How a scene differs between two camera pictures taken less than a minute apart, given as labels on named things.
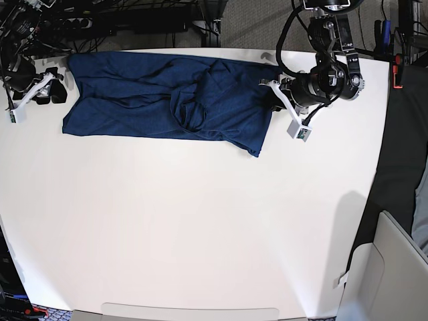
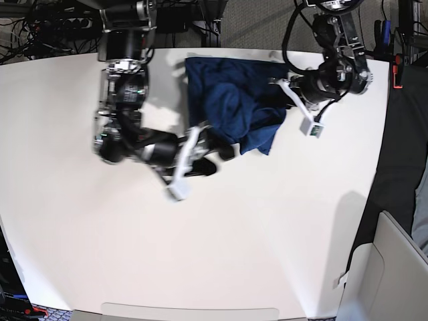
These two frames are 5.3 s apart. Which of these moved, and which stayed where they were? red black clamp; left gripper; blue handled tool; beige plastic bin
Moved: left gripper
Stayed: beige plastic bin; red black clamp; blue handled tool
